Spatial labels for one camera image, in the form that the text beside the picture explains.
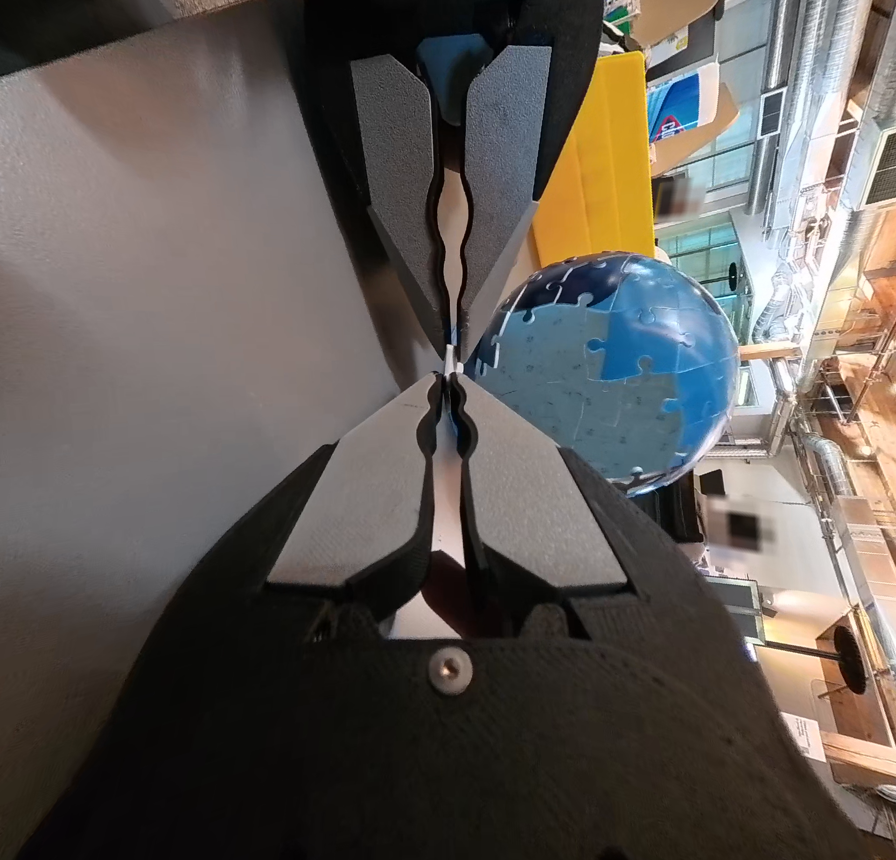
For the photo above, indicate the blue puzzle ball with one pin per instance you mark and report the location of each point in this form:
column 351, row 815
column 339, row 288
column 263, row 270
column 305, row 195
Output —
column 630, row 384

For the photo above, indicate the yellow plastic bin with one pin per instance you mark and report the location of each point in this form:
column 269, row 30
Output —
column 602, row 174

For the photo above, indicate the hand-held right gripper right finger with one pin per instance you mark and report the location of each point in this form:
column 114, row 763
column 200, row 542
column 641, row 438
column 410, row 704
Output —
column 539, row 510

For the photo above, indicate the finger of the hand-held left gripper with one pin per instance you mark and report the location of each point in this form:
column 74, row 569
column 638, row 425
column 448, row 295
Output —
column 392, row 160
column 504, row 160

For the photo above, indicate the cardboard box with blue label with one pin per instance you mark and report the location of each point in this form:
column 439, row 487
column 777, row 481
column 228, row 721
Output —
column 689, row 103

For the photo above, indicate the black disc on rod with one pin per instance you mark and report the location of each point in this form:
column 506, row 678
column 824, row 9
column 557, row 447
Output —
column 850, row 660

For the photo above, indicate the small curved puzzle piece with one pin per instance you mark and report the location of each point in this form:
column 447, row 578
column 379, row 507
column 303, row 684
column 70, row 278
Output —
column 451, row 359

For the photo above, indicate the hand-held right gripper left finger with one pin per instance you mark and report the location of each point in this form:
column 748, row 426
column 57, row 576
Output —
column 350, row 510

